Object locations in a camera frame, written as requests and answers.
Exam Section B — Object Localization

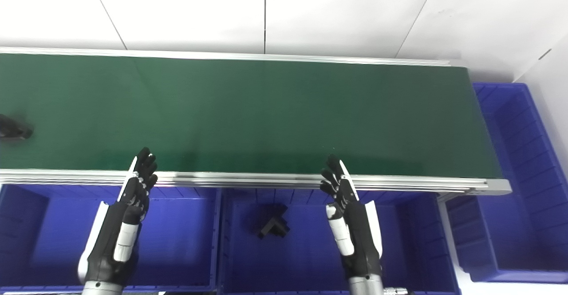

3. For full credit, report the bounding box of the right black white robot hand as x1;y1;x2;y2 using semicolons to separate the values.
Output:
320;154;383;280

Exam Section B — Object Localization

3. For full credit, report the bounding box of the black angular bracket part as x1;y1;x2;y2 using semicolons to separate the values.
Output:
255;204;292;239

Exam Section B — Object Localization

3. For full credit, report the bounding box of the black flange part with holes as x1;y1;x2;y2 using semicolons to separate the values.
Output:
0;114;34;142

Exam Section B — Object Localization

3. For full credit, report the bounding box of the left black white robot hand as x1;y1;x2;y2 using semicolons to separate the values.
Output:
78;146;158;286

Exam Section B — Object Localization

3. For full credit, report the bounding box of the green conveyor belt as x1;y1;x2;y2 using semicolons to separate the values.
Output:
0;53;504;179
0;47;513;197

